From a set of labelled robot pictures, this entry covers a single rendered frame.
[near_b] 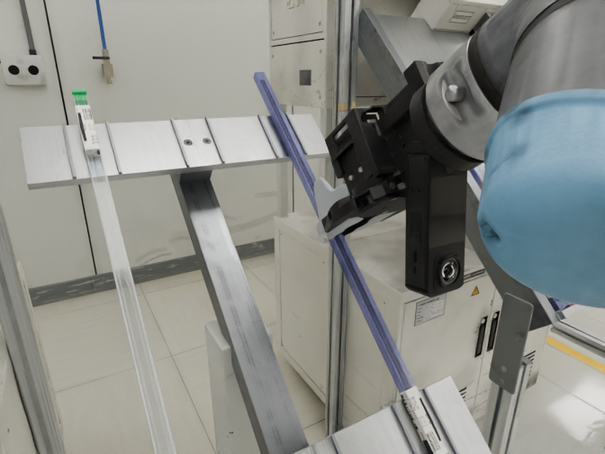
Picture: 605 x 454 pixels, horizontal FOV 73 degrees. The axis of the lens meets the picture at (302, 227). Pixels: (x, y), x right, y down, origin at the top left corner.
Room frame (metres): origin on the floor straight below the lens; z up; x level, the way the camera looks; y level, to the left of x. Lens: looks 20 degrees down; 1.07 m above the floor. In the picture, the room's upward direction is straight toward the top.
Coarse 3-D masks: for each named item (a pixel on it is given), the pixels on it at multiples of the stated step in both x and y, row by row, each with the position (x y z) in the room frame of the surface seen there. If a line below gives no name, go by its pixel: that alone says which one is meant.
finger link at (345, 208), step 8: (344, 200) 0.34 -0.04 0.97; (352, 200) 0.33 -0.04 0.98; (360, 200) 0.34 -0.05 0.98; (368, 200) 0.34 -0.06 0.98; (336, 208) 0.35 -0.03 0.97; (344, 208) 0.34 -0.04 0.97; (352, 208) 0.33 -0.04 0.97; (360, 208) 0.33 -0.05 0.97; (328, 216) 0.36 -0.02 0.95; (336, 216) 0.35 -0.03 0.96; (344, 216) 0.34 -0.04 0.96; (352, 216) 0.35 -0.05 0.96; (328, 224) 0.36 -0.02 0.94; (336, 224) 0.36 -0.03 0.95
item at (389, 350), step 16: (256, 80) 0.58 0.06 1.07; (272, 96) 0.56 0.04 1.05; (272, 112) 0.54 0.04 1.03; (288, 128) 0.52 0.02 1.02; (288, 144) 0.50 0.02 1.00; (304, 160) 0.49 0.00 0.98; (304, 176) 0.47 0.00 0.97; (336, 240) 0.42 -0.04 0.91; (336, 256) 0.41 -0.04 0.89; (352, 256) 0.41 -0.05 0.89; (352, 272) 0.39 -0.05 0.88; (352, 288) 0.38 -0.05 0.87; (368, 288) 0.38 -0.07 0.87; (368, 304) 0.37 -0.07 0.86; (368, 320) 0.36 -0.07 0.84; (384, 336) 0.35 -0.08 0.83; (384, 352) 0.34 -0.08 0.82; (400, 368) 0.32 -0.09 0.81; (400, 384) 0.32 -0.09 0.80
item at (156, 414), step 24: (72, 96) 0.46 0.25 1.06; (96, 168) 0.39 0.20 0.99; (96, 192) 0.37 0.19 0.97; (120, 240) 0.34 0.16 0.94; (120, 264) 0.32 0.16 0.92; (120, 288) 0.31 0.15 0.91; (144, 336) 0.28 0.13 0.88; (144, 360) 0.27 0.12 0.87; (144, 384) 0.25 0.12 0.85; (144, 408) 0.24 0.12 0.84; (168, 432) 0.23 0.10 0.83
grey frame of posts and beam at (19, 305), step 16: (0, 224) 0.63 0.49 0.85; (0, 240) 0.62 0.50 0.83; (0, 256) 0.62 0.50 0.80; (16, 272) 0.64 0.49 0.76; (0, 288) 0.61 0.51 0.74; (16, 288) 0.63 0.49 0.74; (0, 304) 0.61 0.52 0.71; (16, 304) 0.62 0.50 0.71; (0, 320) 0.61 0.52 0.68; (32, 336) 0.63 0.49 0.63; (16, 352) 0.61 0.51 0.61; (32, 352) 0.62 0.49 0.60; (16, 368) 0.61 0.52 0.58; (32, 368) 0.62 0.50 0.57; (32, 400) 0.61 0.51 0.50; (48, 400) 0.63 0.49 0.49; (32, 416) 0.61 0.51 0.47; (48, 416) 0.62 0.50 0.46; (32, 432) 0.61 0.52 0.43; (48, 432) 0.62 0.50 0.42; (64, 448) 0.65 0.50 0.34
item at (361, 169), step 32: (416, 64) 0.32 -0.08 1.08; (416, 96) 0.30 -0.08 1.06; (352, 128) 0.35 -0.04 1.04; (384, 128) 0.34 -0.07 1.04; (416, 128) 0.29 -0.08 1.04; (352, 160) 0.36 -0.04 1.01; (384, 160) 0.33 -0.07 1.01; (448, 160) 0.28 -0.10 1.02; (480, 160) 0.28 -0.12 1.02; (352, 192) 0.35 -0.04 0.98; (384, 192) 0.32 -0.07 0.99
